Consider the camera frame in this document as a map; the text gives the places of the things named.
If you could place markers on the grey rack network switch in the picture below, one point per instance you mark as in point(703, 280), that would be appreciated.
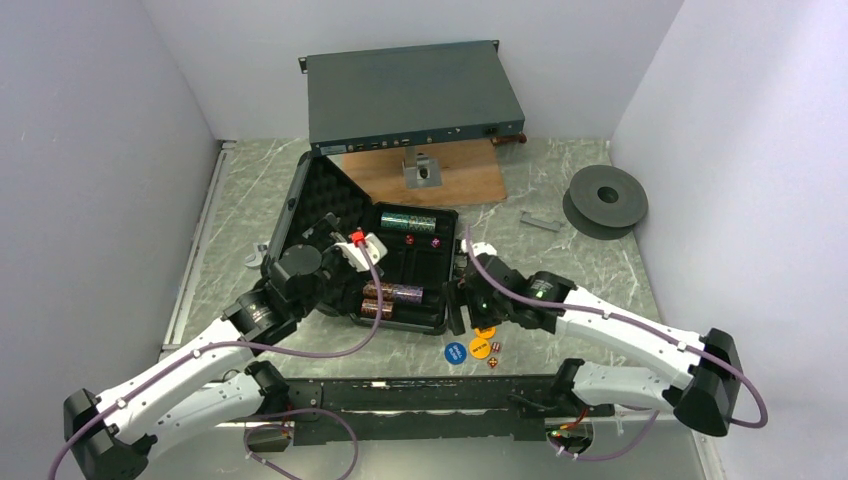
point(408, 96)

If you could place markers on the yellow big blind button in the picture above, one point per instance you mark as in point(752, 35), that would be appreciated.
point(479, 348)

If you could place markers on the wooden board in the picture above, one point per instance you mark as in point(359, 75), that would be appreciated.
point(469, 169)

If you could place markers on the orange brown poker chip stack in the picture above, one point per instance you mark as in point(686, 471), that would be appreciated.
point(372, 291)

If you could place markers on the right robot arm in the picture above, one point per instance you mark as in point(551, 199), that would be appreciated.
point(695, 377)

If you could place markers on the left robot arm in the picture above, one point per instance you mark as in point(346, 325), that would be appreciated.
point(217, 377)

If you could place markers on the purple poker chip stack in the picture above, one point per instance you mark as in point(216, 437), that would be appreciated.
point(408, 294)

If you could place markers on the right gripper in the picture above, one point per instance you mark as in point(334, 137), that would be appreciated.
point(460, 295)

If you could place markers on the silver metal stand bracket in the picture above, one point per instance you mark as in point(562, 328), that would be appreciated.
point(420, 170)

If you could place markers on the blue small blind button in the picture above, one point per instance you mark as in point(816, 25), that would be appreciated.
point(455, 353)

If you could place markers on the orange big blind button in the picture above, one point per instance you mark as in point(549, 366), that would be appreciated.
point(485, 333)

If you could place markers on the black cable spool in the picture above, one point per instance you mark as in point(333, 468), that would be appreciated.
point(604, 202)

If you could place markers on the green poker chip stack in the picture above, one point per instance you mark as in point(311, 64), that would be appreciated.
point(396, 221)

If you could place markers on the black poker set case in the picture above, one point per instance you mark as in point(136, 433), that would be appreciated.
point(320, 186)

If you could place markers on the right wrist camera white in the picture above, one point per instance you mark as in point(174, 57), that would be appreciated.
point(476, 248)

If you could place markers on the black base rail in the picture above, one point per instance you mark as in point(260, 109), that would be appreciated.
point(519, 407)

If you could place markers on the small grey metal plate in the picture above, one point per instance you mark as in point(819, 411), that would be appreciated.
point(528, 219)

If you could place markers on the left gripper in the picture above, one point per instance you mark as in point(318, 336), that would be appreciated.
point(327, 231)

